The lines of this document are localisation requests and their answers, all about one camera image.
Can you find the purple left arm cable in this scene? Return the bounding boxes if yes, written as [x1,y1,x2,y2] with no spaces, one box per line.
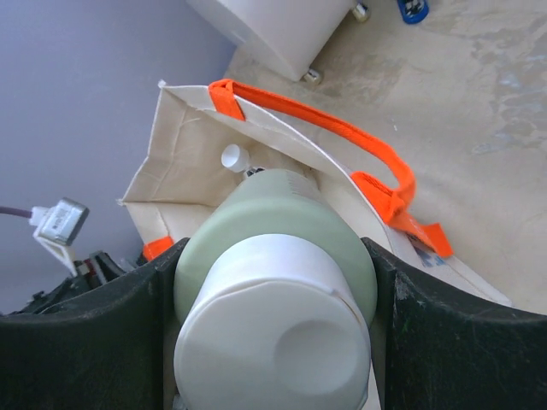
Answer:
[0,205,33,219]

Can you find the canvas bag orange handles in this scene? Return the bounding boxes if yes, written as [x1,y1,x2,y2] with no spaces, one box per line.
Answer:
[121,79,510,306]

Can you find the green bottle white cap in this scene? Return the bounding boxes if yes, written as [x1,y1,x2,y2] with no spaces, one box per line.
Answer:
[174,179,377,409]

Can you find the blue black tool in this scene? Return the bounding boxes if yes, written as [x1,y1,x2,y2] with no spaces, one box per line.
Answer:
[397,0,429,25]

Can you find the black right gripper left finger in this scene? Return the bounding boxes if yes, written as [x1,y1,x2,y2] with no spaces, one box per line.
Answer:
[1,239,187,409]

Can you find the small silver cap bottle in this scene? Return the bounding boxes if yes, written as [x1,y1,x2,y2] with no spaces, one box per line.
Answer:
[243,167,264,179]

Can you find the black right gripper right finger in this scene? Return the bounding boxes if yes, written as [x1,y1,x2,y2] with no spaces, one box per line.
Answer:
[362,237,546,409]

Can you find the large white cylindrical container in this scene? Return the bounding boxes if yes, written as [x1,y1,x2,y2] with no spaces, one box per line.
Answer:
[188,0,370,85]

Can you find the clear bottle white cap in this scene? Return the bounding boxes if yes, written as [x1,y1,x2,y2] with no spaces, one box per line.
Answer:
[221,144,250,173]

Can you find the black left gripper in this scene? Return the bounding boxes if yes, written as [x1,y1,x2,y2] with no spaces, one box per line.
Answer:
[9,251,145,316]

